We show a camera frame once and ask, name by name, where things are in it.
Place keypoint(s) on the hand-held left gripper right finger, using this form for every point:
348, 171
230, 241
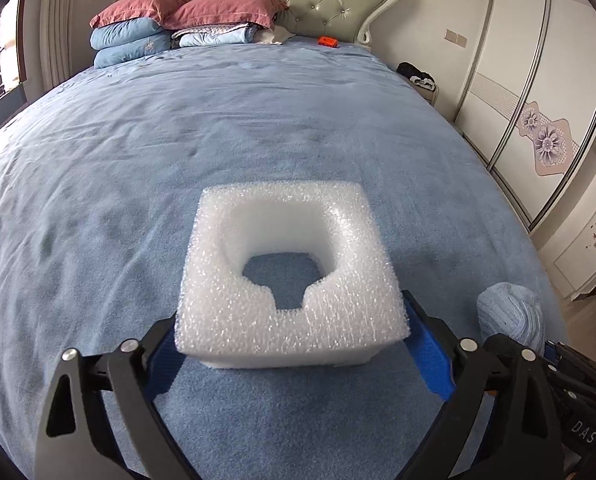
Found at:
430, 360

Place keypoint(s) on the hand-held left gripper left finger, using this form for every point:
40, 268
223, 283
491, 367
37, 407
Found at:
164, 367

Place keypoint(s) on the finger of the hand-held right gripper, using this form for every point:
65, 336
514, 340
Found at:
573, 375

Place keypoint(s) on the white foam block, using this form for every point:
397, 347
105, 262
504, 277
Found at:
228, 310

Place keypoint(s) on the light blue knit sock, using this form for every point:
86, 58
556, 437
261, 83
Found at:
510, 315

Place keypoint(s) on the white cabinet with stickers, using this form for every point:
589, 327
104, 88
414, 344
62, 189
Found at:
588, 240

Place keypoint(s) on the beige nightstand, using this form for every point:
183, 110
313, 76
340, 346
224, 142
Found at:
429, 97

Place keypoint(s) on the dark clothes pile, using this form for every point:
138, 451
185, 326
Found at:
415, 74

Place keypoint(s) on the white floral sliding wardrobe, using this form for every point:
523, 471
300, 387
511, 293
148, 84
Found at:
553, 60

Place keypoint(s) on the folded blue duvet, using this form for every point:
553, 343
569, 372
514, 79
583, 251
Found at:
128, 45

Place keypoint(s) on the small orange object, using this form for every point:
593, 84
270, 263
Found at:
327, 41

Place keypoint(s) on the window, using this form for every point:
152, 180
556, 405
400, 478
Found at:
0, 60

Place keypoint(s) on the white cloth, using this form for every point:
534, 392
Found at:
275, 36

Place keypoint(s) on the pink pillow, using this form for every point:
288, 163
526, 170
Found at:
133, 10
223, 10

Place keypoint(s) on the white curtain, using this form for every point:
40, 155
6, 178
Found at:
73, 20

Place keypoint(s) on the beige wall switch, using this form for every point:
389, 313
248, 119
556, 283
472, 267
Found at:
455, 37

